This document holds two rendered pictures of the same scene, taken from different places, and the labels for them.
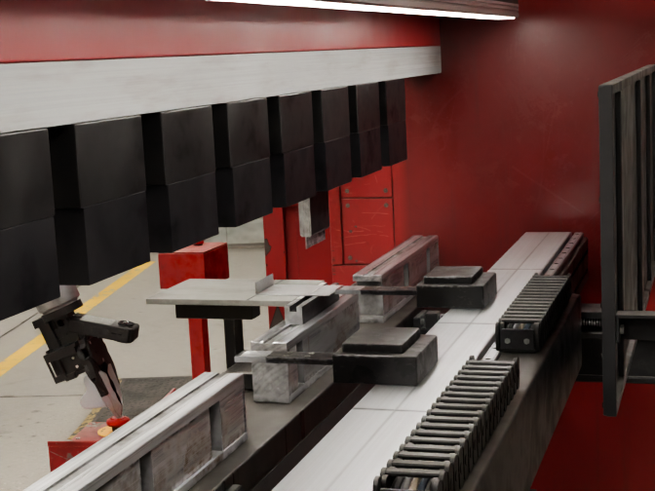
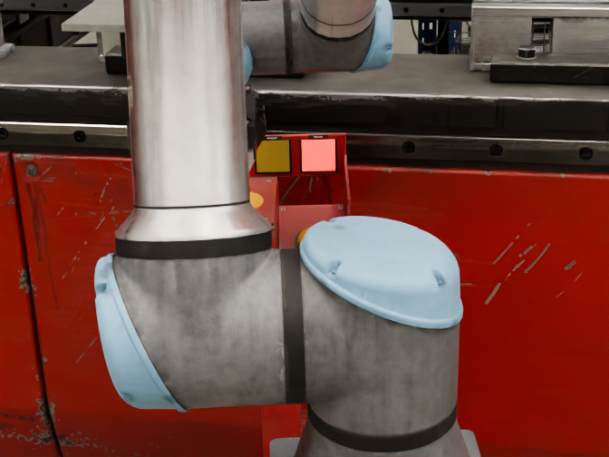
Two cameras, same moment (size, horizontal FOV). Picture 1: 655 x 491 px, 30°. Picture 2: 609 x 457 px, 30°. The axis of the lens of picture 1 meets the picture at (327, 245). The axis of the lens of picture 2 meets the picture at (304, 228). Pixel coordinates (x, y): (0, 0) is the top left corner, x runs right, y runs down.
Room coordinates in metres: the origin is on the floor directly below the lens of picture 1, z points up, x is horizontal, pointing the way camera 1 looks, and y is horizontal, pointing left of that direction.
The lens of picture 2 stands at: (2.10, 1.73, 1.35)
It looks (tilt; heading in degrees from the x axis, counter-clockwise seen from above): 24 degrees down; 263
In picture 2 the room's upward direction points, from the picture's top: 2 degrees counter-clockwise
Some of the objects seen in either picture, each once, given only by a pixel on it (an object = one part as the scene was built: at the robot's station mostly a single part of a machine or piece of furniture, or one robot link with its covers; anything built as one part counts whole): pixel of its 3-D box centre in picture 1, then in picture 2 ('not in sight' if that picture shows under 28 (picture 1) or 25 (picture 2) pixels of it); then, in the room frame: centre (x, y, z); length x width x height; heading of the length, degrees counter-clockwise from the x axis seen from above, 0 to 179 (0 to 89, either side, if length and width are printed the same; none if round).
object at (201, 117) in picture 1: (160, 176); not in sight; (1.50, 0.20, 1.26); 0.15 x 0.09 x 0.17; 162
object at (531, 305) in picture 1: (536, 308); not in sight; (1.72, -0.30, 1.02); 0.37 x 0.06 x 0.04; 162
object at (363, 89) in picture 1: (347, 129); not in sight; (2.26, -0.05, 1.26); 0.15 x 0.09 x 0.17; 162
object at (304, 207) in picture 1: (314, 215); not in sight; (2.04, 0.02, 1.13); 0.10 x 0.02 x 0.10; 162
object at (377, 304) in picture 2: not in sight; (372, 316); (1.95, 0.99, 0.94); 0.13 x 0.12 x 0.14; 174
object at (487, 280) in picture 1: (412, 285); not in sight; (1.99, -0.14, 1.01); 0.26 x 0.12 x 0.05; 72
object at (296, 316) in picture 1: (313, 302); not in sight; (2.01, 0.03, 0.99); 0.20 x 0.03 x 0.03; 162
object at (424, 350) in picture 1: (330, 352); not in sight; (1.56, 0.00, 1.01); 0.26 x 0.12 x 0.05; 72
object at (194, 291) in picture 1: (237, 291); (158, 4); (2.09, 0.16, 1.00); 0.26 x 0.18 x 0.01; 72
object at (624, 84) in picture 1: (635, 199); not in sight; (2.11, -0.54, 1.12); 1.13 x 0.02 x 0.44; 162
